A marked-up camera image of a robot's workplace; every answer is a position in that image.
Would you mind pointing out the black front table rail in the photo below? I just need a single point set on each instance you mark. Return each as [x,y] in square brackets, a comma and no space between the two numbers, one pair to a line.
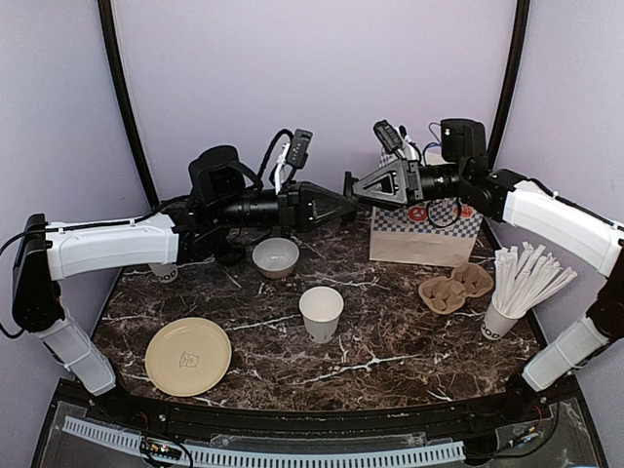
[468,418]

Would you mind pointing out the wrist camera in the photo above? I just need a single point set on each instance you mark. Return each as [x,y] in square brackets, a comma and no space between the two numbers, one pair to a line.
[293,157]
[396,141]

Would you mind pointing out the white ceramic bowl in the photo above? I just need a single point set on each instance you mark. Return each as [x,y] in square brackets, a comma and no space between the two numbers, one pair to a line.
[275,258]

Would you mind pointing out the cream yellow plate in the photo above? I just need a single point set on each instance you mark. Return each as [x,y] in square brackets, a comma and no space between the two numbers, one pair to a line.
[188,357]

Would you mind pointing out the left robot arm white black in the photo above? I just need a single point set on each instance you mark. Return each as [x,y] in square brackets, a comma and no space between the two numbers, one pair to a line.
[225,194]

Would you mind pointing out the left black frame post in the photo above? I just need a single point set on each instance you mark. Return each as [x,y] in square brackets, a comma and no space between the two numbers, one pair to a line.
[116,69]

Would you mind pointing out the paper wrapped straws bundle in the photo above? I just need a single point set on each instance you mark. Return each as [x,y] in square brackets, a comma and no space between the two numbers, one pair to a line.
[526,277]

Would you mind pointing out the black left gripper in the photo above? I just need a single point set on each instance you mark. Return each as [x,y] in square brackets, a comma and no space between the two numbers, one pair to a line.
[297,206]

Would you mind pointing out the right black frame post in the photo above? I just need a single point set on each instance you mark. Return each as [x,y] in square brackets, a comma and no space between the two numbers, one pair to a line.
[508,87]

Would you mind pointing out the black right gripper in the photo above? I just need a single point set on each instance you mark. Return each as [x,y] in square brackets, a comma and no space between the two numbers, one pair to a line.
[406,187]

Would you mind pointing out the blue checkered paper bag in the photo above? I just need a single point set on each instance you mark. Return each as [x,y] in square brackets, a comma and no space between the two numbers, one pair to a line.
[439,233]

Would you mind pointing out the brown cardboard cup carrier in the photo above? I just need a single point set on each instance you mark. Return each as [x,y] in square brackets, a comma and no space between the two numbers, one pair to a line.
[445,295]

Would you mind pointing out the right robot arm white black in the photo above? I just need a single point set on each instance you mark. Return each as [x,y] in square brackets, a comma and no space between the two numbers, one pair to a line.
[505,196]

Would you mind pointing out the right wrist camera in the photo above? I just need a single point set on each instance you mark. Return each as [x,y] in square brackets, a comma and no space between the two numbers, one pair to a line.
[396,141]

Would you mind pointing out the white perforated cable duct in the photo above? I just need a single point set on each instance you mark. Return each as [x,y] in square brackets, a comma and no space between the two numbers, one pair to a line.
[237,451]

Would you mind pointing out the white cup holding straws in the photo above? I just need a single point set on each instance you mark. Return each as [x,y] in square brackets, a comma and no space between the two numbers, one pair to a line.
[495,324]

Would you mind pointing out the black frame post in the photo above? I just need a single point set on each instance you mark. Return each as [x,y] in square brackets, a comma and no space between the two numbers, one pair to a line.
[508,87]
[116,69]

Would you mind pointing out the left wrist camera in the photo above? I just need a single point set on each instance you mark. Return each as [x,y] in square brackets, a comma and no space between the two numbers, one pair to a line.
[293,157]

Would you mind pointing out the black cup lid stack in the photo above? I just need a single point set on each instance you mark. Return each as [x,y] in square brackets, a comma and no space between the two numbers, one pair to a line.
[230,254]

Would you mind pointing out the white paper cup stack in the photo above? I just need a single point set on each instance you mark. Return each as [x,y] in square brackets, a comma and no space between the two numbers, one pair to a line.
[164,273]

